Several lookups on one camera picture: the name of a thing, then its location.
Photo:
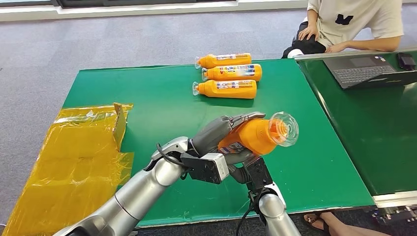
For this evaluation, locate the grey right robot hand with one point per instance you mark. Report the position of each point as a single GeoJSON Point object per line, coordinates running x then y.
{"type": "Point", "coordinates": [240, 174]}

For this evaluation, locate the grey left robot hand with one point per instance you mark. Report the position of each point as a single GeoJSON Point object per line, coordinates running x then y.
{"type": "Point", "coordinates": [211, 135]}

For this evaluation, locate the orange bottle with clear cap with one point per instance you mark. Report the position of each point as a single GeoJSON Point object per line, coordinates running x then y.
{"type": "Point", "coordinates": [233, 73]}
{"type": "Point", "coordinates": [228, 89]}
{"type": "Point", "coordinates": [257, 135]}
{"type": "Point", "coordinates": [228, 60]}

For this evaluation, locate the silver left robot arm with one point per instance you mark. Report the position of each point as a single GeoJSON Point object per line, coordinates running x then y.
{"type": "Point", "coordinates": [140, 192]}

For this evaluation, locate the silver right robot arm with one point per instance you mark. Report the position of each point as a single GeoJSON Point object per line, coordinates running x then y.
{"type": "Point", "coordinates": [277, 215]}

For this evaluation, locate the person's foot in sandal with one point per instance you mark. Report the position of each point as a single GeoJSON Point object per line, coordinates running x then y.
{"type": "Point", "coordinates": [342, 226]}

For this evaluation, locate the yellow plastic-wrapped cardboard sheet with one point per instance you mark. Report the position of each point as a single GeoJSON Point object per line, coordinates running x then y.
{"type": "Point", "coordinates": [65, 169]}

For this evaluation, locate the dark grey laptop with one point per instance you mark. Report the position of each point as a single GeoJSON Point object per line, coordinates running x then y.
{"type": "Point", "coordinates": [365, 70]}

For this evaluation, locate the person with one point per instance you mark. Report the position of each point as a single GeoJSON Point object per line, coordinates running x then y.
{"type": "Point", "coordinates": [355, 22]}

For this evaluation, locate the black power adapter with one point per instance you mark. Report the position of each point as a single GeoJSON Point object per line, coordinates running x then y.
{"type": "Point", "coordinates": [406, 61]}

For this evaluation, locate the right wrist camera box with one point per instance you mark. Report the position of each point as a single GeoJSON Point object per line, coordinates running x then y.
{"type": "Point", "coordinates": [259, 172]}

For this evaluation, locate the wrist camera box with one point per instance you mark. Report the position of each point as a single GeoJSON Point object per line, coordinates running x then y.
{"type": "Point", "coordinates": [208, 167]}
{"type": "Point", "coordinates": [259, 172]}

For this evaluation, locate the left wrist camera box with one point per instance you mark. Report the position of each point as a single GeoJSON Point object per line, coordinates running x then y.
{"type": "Point", "coordinates": [208, 167]}

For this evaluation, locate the black window frame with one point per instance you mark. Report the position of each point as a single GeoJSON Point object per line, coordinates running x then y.
{"type": "Point", "coordinates": [130, 2]}

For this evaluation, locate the aluminium table frame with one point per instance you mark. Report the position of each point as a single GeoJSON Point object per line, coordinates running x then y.
{"type": "Point", "coordinates": [396, 199]}

